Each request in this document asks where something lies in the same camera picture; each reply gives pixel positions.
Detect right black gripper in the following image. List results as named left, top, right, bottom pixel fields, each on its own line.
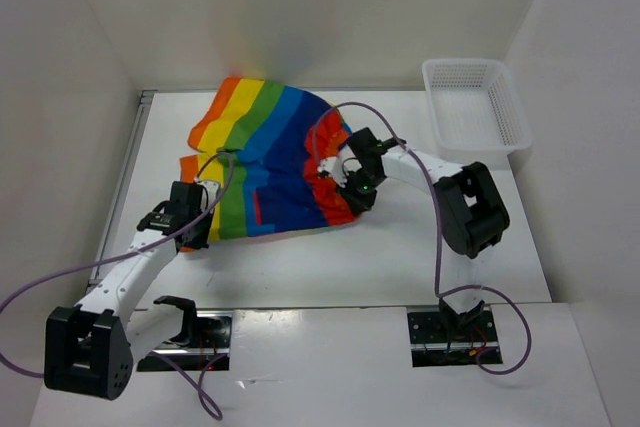
left=335, top=168, right=385, bottom=216

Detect rainbow striped shorts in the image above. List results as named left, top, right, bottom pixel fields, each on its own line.
left=180, top=77, right=358, bottom=242

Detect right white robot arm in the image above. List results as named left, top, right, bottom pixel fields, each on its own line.
left=318, top=128, right=510, bottom=340

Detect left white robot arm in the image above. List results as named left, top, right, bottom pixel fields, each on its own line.
left=44, top=181, right=221, bottom=400

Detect white plastic basket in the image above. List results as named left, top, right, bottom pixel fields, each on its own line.
left=422, top=58, right=533, bottom=160

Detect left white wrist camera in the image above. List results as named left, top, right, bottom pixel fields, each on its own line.
left=196, top=179, right=222, bottom=210

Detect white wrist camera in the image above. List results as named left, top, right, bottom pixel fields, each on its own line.
left=316, top=157, right=349, bottom=187
left=196, top=179, right=222, bottom=210

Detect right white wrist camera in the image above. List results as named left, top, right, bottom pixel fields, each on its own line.
left=316, top=157, right=349, bottom=187

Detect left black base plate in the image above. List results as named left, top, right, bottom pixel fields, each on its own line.
left=126, top=306, right=233, bottom=372

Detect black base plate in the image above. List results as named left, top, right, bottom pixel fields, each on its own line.
left=126, top=306, right=233, bottom=372
left=407, top=306, right=502, bottom=368

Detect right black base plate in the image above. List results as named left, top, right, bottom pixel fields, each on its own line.
left=407, top=306, right=502, bottom=368

